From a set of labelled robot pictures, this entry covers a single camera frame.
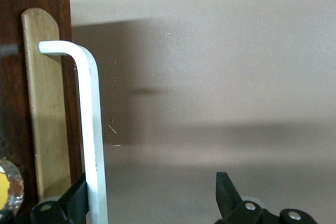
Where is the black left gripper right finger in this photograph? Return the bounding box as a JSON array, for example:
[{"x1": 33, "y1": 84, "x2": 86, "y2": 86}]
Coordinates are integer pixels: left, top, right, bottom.
[{"x1": 214, "y1": 171, "x2": 316, "y2": 224}]

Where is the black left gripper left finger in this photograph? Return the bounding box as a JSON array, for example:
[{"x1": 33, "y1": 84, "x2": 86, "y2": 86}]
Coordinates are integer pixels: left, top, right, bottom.
[{"x1": 29, "y1": 172, "x2": 89, "y2": 224}]

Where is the brown paper table cover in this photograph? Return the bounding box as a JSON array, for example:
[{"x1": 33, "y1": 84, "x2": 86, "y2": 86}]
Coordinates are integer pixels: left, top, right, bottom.
[{"x1": 67, "y1": 0, "x2": 336, "y2": 224}]

